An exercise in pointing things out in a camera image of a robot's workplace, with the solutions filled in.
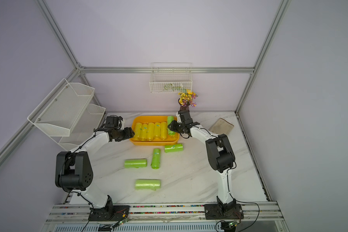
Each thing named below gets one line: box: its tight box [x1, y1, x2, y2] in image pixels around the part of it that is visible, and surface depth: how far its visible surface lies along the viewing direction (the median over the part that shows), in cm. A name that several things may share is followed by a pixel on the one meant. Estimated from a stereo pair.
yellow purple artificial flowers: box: [177, 88, 199, 108], surface depth 97 cm
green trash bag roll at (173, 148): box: [164, 143, 184, 154], surface depth 97 cm
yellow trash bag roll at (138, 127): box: [133, 121, 143, 142], surface depth 106 cm
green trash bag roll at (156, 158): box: [150, 147, 161, 170], surface depth 92 cm
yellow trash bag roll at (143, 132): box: [139, 123, 148, 142], surface depth 103 cm
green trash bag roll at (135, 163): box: [124, 159, 148, 169], surface depth 90 cm
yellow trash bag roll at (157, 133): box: [153, 121, 161, 140], surface depth 106 cm
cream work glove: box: [209, 117, 235, 135], surface depth 113 cm
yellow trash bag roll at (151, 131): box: [146, 122, 156, 142], surface depth 104 cm
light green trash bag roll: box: [134, 178, 161, 191], surface depth 81 cm
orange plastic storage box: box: [129, 115, 180, 146], surface depth 102 cm
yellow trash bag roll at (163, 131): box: [159, 121, 168, 141], surface depth 105 cm
